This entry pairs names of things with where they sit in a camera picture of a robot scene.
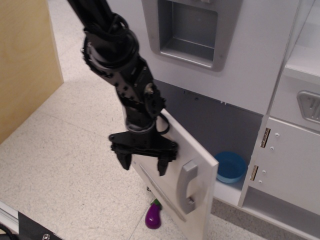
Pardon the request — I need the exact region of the grey fridge door handle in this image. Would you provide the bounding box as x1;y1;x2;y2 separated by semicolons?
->
176;160;198;215

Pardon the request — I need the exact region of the light blue bowl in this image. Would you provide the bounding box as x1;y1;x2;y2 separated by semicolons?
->
214;151;247;184

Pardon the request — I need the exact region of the brass cabinet hinge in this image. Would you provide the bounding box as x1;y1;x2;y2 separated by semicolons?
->
260;127;271;148
250;165;259;181

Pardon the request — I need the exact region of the white toy kitchen cabinet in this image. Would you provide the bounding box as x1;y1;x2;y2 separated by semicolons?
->
124;0;320;240

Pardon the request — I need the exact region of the white low fridge door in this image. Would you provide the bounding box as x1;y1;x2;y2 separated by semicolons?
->
132;110;219;240

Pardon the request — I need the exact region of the aluminium frame rail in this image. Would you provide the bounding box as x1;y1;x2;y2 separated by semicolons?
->
0;201;19;234

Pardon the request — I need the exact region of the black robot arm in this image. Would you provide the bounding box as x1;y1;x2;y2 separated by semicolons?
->
70;0;178;176

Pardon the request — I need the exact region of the white right cabinet door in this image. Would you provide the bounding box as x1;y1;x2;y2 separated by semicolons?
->
250;117;320;212

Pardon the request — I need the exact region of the grey ice dispenser recess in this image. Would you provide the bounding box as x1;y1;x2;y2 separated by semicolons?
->
141;0;243;72

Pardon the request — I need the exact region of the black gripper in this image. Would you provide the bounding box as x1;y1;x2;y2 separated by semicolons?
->
109;128;178;176

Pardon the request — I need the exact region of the grey oven handle panel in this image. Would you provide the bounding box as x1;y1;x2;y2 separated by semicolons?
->
297;90;320;124

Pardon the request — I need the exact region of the wooden plywood panel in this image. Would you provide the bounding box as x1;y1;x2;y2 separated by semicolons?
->
0;0;64;142

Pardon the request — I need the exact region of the upper brass cabinet hinge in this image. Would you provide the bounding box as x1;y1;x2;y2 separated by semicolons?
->
260;127;271;148

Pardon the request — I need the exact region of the lower brass cabinet hinge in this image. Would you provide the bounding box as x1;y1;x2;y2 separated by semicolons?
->
250;165;259;181

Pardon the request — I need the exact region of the purple toy eggplant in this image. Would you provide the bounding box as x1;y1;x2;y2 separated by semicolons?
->
144;198;162;230

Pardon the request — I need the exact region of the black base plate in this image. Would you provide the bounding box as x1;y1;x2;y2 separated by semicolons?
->
18;212;62;240

